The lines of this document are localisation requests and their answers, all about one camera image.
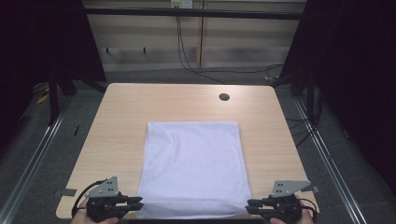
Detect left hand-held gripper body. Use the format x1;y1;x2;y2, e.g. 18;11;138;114
84;175;126;223

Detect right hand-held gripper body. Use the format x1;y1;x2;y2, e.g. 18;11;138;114
263;179;313;224

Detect white towel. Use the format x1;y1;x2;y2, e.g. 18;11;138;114
135;120;252;220

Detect person's right hand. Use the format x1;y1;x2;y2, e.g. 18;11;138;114
269;199;316;224

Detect person's left hand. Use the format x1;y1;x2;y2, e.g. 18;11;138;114
70;199;120;224

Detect grey tape strip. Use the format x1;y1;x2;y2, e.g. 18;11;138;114
59;188;78;198

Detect black metal stand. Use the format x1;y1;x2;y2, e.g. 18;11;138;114
268;68;316;120
46;70;107;127

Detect yellow floor object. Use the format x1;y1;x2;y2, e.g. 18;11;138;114
35;88;50;105

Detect black curtain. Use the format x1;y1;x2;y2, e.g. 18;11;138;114
0;0;107;153
279;0;396;195

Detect black horizontal crossbar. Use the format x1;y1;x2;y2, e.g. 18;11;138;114
83;7;305;21

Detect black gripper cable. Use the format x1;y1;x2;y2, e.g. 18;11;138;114
71;179;107;218
300;198;319;217

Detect metal floor rail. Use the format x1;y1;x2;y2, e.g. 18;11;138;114
0;95;75;224
293;97;369;224

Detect black floor cables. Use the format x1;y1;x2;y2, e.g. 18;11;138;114
285;116;322;147

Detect black hanging cable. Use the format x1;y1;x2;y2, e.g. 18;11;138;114
175;15;285;85

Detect white wall socket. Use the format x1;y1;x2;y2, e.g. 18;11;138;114
170;0;194;9

